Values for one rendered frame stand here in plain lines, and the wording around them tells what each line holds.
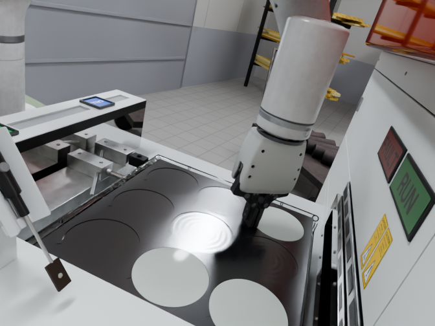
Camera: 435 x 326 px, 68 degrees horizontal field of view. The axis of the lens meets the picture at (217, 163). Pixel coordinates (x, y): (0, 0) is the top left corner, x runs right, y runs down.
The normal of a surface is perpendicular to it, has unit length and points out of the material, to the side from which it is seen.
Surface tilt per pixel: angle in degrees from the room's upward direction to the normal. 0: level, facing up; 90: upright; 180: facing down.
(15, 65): 92
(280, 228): 0
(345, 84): 90
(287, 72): 90
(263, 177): 93
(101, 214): 0
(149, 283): 0
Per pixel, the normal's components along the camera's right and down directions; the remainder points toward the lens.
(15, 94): 0.91, 0.36
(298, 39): -0.67, 0.18
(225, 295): 0.23, -0.87
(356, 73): -0.47, 0.29
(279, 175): 0.31, 0.52
